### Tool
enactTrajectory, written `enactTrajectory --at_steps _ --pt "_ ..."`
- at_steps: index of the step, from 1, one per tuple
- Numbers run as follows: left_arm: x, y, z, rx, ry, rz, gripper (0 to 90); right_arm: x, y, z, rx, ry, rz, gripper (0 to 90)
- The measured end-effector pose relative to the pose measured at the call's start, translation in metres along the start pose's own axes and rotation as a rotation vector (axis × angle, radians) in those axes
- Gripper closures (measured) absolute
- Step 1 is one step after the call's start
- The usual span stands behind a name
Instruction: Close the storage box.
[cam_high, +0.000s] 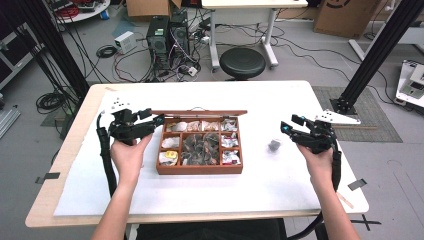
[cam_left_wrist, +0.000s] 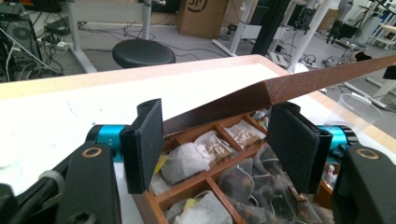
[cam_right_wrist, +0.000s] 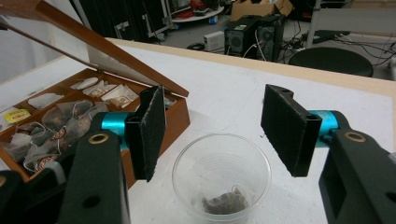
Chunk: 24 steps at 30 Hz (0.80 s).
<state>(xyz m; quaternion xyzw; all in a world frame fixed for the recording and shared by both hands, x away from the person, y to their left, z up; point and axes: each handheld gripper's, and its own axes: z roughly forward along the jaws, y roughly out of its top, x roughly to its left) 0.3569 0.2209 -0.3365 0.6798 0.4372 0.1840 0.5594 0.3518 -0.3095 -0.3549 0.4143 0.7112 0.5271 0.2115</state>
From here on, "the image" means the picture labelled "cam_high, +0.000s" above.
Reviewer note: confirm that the thin wooden stick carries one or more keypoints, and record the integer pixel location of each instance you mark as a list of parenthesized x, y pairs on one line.
[(345, 200)]

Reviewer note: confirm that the white-legged desk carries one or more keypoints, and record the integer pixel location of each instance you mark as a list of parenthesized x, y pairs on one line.
[(253, 3)]

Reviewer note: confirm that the black tape strip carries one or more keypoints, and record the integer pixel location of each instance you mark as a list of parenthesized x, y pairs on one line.
[(356, 184), (50, 176)]

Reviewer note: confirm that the grey metal rack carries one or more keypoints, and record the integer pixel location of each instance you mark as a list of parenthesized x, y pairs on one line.
[(13, 53)]

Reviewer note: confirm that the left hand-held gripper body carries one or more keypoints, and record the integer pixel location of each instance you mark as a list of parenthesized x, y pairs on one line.
[(126, 128)]

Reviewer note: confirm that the black computer tower green label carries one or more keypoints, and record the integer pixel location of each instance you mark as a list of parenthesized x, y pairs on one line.
[(158, 43)]

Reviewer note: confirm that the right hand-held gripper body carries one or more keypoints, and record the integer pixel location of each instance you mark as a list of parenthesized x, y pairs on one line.
[(318, 136)]

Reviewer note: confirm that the dark pyramid tea bag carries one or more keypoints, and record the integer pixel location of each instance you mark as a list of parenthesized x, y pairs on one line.
[(274, 146)]

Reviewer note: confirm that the white machine with panel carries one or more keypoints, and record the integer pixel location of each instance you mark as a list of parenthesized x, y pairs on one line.
[(408, 90)]

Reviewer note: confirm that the grey metal rail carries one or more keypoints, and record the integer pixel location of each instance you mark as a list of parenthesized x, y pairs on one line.
[(6, 121)]

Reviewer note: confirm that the person's left hand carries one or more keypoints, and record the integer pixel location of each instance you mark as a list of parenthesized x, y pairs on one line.
[(128, 160)]

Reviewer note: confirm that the person's right hand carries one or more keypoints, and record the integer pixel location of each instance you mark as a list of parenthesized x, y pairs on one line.
[(320, 166)]

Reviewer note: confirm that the black metal frame post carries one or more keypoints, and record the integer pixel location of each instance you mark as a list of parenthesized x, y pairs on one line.
[(380, 50), (56, 43)]

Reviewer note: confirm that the assortment of tea bags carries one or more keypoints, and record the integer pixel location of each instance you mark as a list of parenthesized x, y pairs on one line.
[(200, 148)]

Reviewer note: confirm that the round white table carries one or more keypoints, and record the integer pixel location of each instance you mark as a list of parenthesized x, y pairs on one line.
[(90, 15)]

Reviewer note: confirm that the white table board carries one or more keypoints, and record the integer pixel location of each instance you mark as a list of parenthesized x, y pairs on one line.
[(200, 193)]

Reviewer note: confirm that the large closed cardboard box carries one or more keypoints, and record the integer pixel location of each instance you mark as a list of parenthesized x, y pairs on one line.
[(343, 20)]

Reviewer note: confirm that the grey floor mat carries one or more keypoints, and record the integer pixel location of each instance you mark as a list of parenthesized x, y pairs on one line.
[(366, 110)]

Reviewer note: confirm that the white power strip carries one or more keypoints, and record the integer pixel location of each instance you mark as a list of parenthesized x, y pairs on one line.
[(192, 70)]

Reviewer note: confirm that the black round stool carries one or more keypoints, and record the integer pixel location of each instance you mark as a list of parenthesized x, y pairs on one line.
[(242, 63)]

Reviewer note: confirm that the small white box device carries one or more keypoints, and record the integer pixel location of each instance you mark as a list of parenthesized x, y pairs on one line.
[(125, 42)]

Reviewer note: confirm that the open cardboard box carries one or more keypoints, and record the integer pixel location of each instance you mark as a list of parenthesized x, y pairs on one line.
[(146, 7)]

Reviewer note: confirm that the clear plastic cup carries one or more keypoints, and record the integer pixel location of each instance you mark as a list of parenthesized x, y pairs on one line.
[(279, 141)]

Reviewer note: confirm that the wooden tea box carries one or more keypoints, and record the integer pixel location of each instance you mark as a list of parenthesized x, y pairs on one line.
[(200, 169)]

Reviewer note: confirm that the black tape cross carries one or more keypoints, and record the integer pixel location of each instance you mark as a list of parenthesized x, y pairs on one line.
[(365, 221)]

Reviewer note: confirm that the person's dark clothing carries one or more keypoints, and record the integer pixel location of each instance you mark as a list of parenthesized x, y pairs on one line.
[(210, 230)]

